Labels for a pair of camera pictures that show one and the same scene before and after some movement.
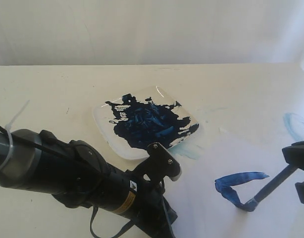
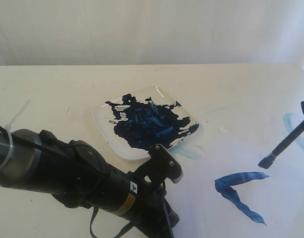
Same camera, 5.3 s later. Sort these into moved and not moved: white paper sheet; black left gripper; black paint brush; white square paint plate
Moved: black paint brush
Not moved: white square paint plate; white paper sheet; black left gripper
